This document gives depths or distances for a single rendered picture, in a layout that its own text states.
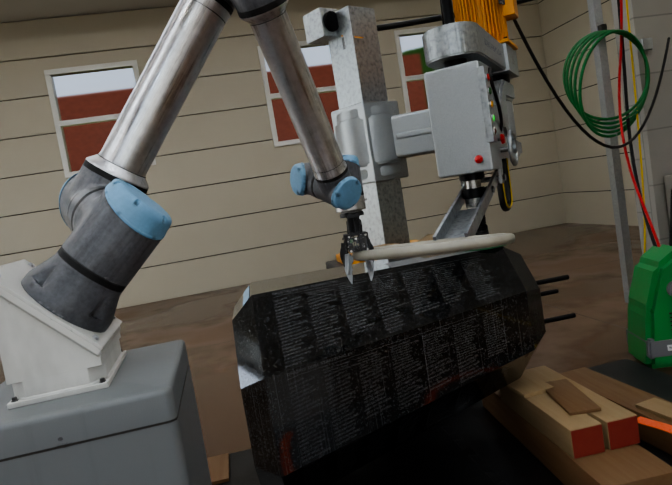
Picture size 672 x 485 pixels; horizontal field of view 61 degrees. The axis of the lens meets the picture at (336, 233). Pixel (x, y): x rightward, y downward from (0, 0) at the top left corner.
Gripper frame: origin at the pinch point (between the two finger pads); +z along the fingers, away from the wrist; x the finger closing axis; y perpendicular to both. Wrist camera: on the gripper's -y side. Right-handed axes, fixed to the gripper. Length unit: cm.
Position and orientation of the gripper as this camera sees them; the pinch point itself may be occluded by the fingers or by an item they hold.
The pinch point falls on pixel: (360, 277)
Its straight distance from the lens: 172.0
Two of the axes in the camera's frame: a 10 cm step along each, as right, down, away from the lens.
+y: 0.4, 0.3, -10.0
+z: 1.5, 9.9, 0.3
